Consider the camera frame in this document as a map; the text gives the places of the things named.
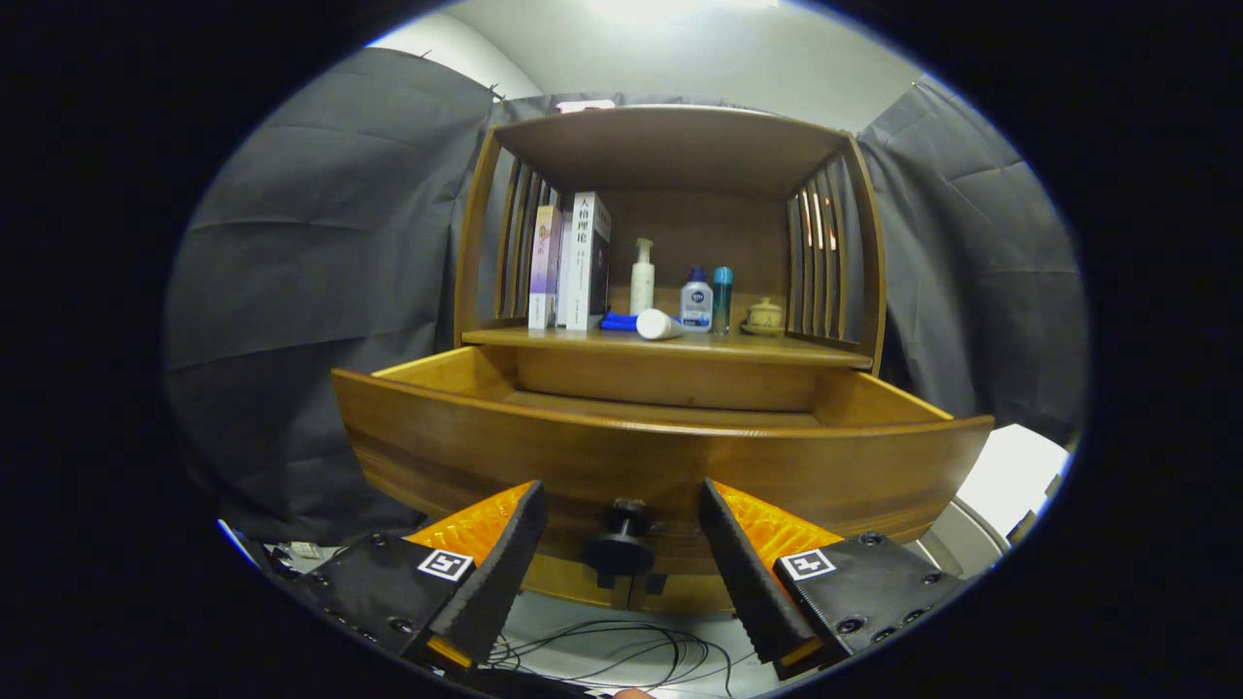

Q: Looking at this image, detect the wooden drawer with black knob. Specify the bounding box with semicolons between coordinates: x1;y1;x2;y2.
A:
332;345;995;574

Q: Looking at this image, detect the black backdrop cloth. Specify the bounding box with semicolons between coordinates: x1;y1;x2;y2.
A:
165;47;1089;549

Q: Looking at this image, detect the white board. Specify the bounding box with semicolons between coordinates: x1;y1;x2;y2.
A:
957;424;1069;545

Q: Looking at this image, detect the white bottle with blue cap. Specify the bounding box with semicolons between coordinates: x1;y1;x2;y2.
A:
680;266;715;334

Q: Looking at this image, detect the beige ceramic teacup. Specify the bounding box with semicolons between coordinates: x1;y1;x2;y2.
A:
741;297;786;337

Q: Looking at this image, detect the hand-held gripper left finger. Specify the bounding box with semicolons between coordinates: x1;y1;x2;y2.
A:
282;480;548;681

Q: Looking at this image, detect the thick white book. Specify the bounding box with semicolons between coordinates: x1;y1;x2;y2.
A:
565;191;613;333

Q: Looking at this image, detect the grey ribbed panel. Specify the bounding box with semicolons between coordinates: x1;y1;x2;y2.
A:
913;495;1016;583

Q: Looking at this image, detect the purple book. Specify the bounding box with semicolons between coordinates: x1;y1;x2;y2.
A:
528;205;564;331

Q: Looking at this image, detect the brown wooden cabinet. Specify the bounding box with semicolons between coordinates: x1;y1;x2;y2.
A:
454;105;887;617

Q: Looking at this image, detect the white pump bottle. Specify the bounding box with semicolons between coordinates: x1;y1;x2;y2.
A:
629;238;655;316

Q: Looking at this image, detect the wooden countertop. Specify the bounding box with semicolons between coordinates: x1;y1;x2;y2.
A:
461;325;873;370

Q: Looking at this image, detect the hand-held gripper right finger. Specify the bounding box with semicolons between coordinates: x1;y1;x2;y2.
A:
699;478;972;681

